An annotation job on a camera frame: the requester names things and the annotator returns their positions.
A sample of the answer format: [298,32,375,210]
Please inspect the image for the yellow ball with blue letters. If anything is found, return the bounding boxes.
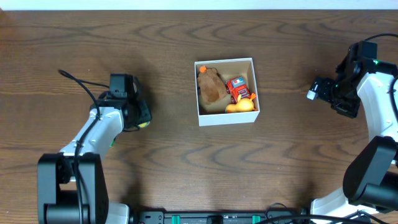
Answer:
[138,121,150,128]

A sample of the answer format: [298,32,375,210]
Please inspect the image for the orange rubber duck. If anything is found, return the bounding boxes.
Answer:
[225,93,257,113]

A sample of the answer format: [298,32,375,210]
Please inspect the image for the red toy fire truck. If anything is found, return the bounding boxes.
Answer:
[225,77,251,104]

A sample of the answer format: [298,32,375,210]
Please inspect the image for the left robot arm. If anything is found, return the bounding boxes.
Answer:
[37,74,152,224]

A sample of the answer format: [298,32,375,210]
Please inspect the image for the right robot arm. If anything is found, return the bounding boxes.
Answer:
[307,39,397,223]

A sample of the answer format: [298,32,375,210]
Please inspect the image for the white cardboard box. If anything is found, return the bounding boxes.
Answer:
[194,58,260,126]

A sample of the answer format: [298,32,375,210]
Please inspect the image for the brown plush toy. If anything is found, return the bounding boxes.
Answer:
[197,66,227,105]

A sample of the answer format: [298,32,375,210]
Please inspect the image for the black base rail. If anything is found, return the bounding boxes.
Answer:
[128,203,309,224]

